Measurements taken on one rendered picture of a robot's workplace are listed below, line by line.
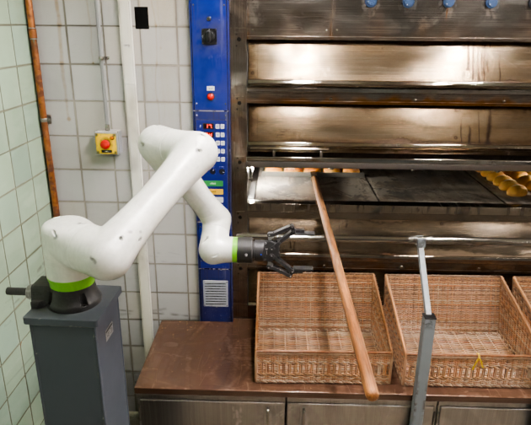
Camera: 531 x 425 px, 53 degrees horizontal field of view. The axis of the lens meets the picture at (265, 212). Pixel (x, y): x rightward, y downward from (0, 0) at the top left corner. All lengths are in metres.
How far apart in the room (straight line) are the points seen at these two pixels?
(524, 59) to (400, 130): 0.57
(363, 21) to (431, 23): 0.27
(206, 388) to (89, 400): 0.68
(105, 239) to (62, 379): 0.47
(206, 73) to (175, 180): 0.90
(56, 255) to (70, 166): 1.11
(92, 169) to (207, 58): 0.73
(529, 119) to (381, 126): 0.63
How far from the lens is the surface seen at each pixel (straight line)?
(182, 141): 1.56
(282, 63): 2.31
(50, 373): 1.67
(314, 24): 2.33
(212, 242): 1.87
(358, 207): 2.46
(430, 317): 2.05
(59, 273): 1.53
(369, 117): 2.38
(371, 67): 2.34
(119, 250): 1.37
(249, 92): 2.32
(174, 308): 2.70
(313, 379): 2.26
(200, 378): 2.30
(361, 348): 1.36
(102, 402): 1.67
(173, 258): 2.58
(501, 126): 2.53
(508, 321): 2.68
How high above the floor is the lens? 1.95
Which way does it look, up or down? 19 degrees down
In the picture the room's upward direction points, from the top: 1 degrees clockwise
